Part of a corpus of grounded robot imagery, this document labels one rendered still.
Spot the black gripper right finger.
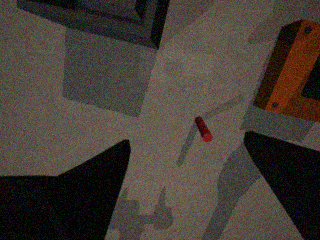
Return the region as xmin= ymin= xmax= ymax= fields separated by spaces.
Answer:
xmin=243 ymin=131 xmax=320 ymax=240

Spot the red peg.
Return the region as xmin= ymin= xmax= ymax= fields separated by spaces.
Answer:
xmin=195 ymin=116 xmax=213 ymax=142

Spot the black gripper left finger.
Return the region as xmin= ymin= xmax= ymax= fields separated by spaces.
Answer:
xmin=0 ymin=140 xmax=131 ymax=240

